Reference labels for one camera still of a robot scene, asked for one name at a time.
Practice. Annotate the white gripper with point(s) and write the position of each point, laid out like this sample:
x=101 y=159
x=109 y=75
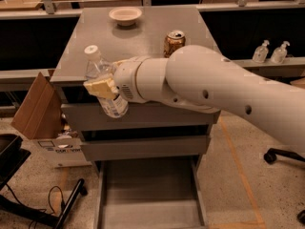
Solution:
x=125 y=76

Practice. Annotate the clear plastic water bottle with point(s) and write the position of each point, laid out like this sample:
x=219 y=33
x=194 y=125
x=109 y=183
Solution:
x=98 y=66

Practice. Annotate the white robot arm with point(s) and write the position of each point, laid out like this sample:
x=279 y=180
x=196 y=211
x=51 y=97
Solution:
x=197 y=78

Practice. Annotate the grey top drawer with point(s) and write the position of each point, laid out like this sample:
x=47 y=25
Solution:
x=89 y=116

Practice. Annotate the grey drawer cabinet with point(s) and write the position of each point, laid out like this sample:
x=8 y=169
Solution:
x=145 y=37

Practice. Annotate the grey middle drawer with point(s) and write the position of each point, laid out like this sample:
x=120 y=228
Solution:
x=188 y=145

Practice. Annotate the grey open bottom drawer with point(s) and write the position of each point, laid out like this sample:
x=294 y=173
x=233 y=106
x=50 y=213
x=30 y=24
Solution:
x=149 y=193

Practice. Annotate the left sanitizer pump bottle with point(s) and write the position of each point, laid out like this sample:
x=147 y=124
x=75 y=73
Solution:
x=261 y=52

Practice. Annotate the sanitizer pump bottle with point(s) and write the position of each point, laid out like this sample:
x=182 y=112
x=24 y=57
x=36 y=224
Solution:
x=280 y=53
x=261 y=52

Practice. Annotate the right sanitizer pump bottle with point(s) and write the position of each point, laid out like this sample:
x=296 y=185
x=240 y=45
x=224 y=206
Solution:
x=280 y=53

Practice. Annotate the white ceramic bowl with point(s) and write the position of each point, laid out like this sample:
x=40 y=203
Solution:
x=125 y=16

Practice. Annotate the gold soda can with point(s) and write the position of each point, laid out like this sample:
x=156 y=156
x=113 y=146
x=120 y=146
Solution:
x=174 y=40

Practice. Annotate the brown cardboard box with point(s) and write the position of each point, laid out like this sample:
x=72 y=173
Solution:
x=41 y=120

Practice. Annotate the black bin at left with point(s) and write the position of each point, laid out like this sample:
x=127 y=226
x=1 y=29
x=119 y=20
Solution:
x=12 y=156

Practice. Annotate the black stand base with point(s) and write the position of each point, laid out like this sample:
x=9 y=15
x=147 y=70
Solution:
x=45 y=214

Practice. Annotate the black office chair base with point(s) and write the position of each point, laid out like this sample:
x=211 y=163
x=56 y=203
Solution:
x=271 y=156

